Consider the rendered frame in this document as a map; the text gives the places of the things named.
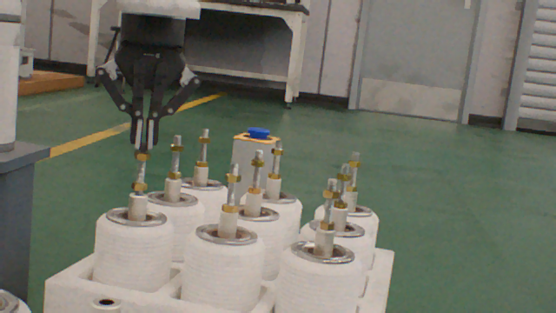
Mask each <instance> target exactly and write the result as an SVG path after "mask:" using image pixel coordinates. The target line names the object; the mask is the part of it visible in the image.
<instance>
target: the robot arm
mask: <svg viewBox="0 0 556 313"><path fill-rule="evenodd" d="M22 6H23V5H22V2H21V0H0V152H3V151H12V150H14V149H15V137H16V117H17V84H18V68H19V50H20V46H19V45H20V32H21V24H20V23H21V16H22ZM116 9H117V10H121V11H122V23H121V35H120V38H119V45H118V47H117V49H116V53H115V56H114V59H113V60H111V61H110V62H108V63H106V64H105V65H100V66H98V67H97V68H96V74H97V76H98V77H99V79H100V80H101V82H102V84H103V86H104V87H105V89H106V91H107V92H108V94H109V96H110V97H111V99H112V100H113V102H114V104H115V105H116V107H117V108H118V109H119V110H120V111H121V112H125V113H127V114H129V115H130V116H131V125H130V134H129V140H130V143H131V144H134V145H135V146H134V148H135V150H140V149H141V144H142V129H143V122H144V120H143V118H142V115H143V92H144V90H146V89H150V90H151V96H150V105H149V118H147V129H146V143H147V148H146V150H152V146H156V145H157V144H158V136H159V122H160V120H161V118H163V117H166V116H173V115H174V114H175V113H176V112H177V111H178V110H179V109H180V108H181V107H182V105H183V104H184V103H185V102H186V101H187V100H188V99H189V97H190V96H191V95H192V94H193V93H194V92H195V91H196V89H197V88H198V87H199V86H200V85H201V84H202V79H201V78H200V77H198V76H197V75H195V74H194V73H193V72H192V71H191V70H189V69H188V68H187V67H186V59H185V57H184V55H183V43H184V33H185V23H186V20H185V19H186V17H188V18H190V19H195V18H196V19H200V12H201V5H200V4H199V3H198V2H197V1H194V0H116ZM116 66H117V67H118V69H119V70H120V71H121V73H122V75H123V76H124V78H125V80H126V81H127V83H128V84H129V86H131V87H132V103H129V102H127V101H126V100H125V99H124V97H123V96H122V93H121V92H120V90H119V89H118V88H117V87H116V85H115V83H114V81H113V80H115V79H116V72H115V69H116ZM181 73H182V78H181V80H180V84H181V86H182V87H181V88H180V89H179V90H178V91H177V92H176V93H175V94H174V95H173V96H172V98H171V99H170V100H169V101H168V102H167V103H166V104H164V105H162V100H163V93H164V91H165V90H166V89H167V88H168V87H169V86H170V85H171V84H172V83H173V82H174V81H175V80H176V79H177V78H178V76H179V75H180V74H181Z"/></svg>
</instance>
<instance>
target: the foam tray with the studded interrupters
mask: <svg viewBox="0 0 556 313"><path fill-rule="evenodd" d="M94 257H95V254H93V255H89V256H87V257H85V258H84V259H82V260H81V261H79V262H77V263H75V264H73V265H71V266H69V267H68V268H67V269H65V270H63V271H61V272H60V273H58V274H56V275H55V276H53V277H51V278H50V279H48V280H47V281H46V283H45V295H44V308H43V313H90V312H91V303H92V301H94V300H95V299H97V298H99V297H114V298H116V299H118V300H119V301H120V302H121V303H122V310H121V313H242V312H238V311H233V310H225V309H221V308H217V307H213V306H208V305H204V304H199V303H192V302H188V301H183V300H181V292H182V276H183V266H184V264H181V263H172V262H171V265H170V267H171V268H170V274H169V282H167V283H166V284H165V285H163V286H162V287H161V288H160V289H159V290H158V291H156V292H151V293H148V292H142V291H138V290H130V289H126V288H123V287H118V286H114V285H109V284H106V283H98V282H93V281H92V279H93V269H94V268H93V267H94V261H95V260H94ZM393 261H394V252H393V251H391V250H383V249H377V248H374V256H373V262H372V267H371V268H372V269H371V270H370V271H367V276H366V283H365V289H364V293H363V294H364V295H363V297H362V298H358V300H357V305H356V311H355V313H385V310H386V305H387V294H388V289H389V284H390V278H391V273H392V268H393ZM278 277H279V276H277V278H276V279H275V280H274V281H264V280H261V285H260V294H259V299H258V303H257V304H256V306H255V307H254V308H253V309H252V310H251V312H249V313H274V309H275V297H276V291H277V290H276V288H277V283H278Z"/></svg>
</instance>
